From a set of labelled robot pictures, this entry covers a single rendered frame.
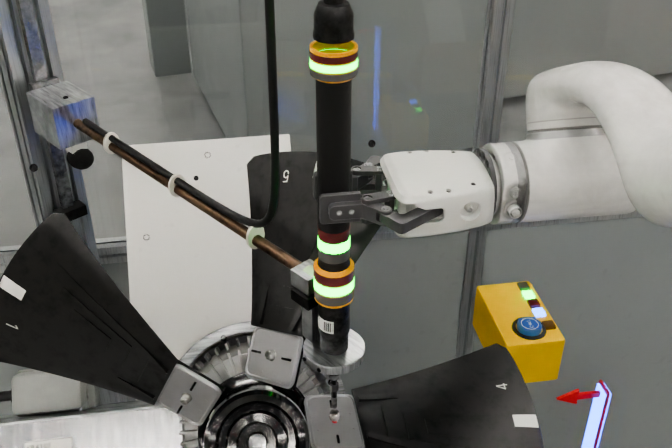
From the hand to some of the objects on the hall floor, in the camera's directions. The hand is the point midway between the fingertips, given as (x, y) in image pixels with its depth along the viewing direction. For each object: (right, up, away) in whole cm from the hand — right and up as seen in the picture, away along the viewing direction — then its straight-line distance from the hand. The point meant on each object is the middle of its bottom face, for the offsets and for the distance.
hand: (336, 196), depth 76 cm
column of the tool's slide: (-50, -102, +122) cm, 167 cm away
